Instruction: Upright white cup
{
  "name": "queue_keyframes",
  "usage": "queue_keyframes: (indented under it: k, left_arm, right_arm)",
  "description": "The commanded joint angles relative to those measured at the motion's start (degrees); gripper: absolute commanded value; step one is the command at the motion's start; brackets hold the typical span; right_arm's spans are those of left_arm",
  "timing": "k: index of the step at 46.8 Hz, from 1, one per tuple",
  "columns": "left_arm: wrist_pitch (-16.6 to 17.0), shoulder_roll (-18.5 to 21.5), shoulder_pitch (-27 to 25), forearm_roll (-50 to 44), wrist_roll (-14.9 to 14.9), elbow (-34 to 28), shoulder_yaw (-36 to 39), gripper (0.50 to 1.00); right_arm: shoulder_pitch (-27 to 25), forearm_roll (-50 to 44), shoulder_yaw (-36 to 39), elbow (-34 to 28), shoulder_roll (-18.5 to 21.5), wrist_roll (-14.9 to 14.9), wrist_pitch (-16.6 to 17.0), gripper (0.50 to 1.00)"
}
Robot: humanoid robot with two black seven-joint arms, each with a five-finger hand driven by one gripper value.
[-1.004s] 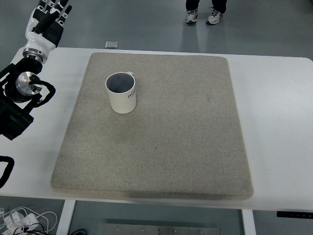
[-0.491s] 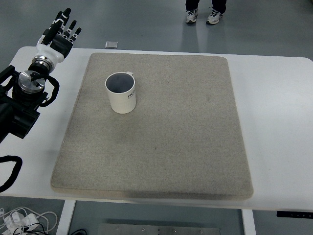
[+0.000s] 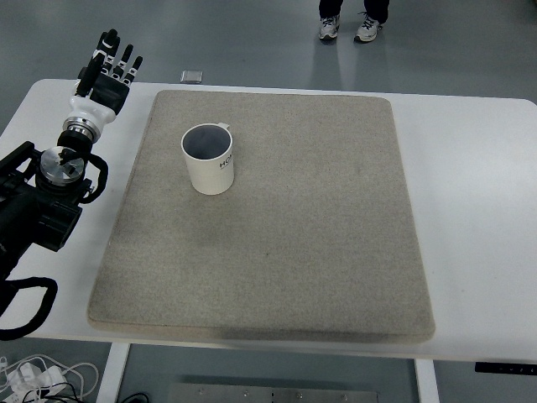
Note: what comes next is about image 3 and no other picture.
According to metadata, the grey-brown felt mat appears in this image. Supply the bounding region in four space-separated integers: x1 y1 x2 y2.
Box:
86 89 436 346

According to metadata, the white power strip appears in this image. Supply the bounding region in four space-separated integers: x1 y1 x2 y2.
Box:
6 363 68 395

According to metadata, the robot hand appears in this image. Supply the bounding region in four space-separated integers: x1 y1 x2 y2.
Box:
63 28 144 127

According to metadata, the person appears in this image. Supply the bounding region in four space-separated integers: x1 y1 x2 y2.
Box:
317 0 390 44

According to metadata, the white table leg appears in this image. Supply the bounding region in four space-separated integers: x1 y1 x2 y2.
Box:
96 343 131 403
414 359 441 403

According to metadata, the white cup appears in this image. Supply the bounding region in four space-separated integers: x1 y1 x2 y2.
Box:
180 121 236 196

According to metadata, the grey metal plate with screws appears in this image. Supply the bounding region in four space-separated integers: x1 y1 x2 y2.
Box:
166 381 379 403

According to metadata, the black table control panel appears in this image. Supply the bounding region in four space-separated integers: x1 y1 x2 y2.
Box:
474 362 537 374

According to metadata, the white cable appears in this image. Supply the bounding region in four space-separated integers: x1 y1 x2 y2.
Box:
0 353 101 403

